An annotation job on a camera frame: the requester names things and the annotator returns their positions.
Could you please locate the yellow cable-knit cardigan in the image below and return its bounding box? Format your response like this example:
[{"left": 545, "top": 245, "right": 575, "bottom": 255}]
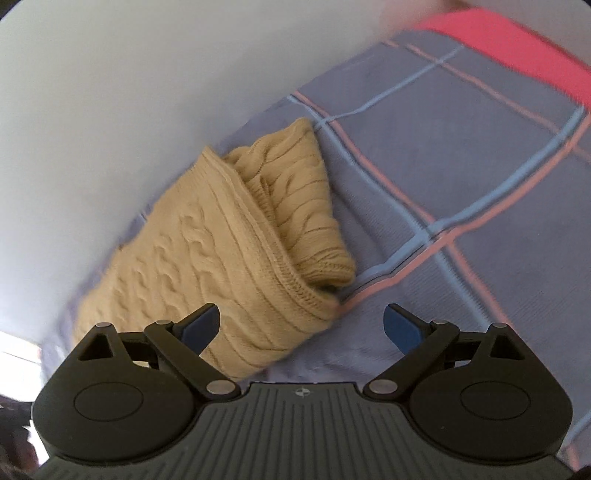
[{"left": 74, "top": 117, "right": 357, "bottom": 383}]

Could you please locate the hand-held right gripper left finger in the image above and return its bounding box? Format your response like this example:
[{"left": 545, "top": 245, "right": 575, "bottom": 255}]
[{"left": 73, "top": 302, "right": 241, "bottom": 400}]

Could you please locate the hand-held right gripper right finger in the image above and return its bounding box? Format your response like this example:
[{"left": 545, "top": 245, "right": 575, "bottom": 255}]
[{"left": 362, "top": 302, "right": 529, "bottom": 400}]

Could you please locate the white padded headboard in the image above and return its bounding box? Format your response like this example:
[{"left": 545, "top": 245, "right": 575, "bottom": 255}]
[{"left": 0, "top": 0, "right": 462, "bottom": 352}]

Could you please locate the grey plaid bed sheet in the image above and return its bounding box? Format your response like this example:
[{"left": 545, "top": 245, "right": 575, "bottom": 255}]
[{"left": 39, "top": 30, "right": 591, "bottom": 464}]

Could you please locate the pink mattress cover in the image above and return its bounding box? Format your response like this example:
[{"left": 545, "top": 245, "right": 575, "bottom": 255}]
[{"left": 418, "top": 7, "right": 591, "bottom": 110}]

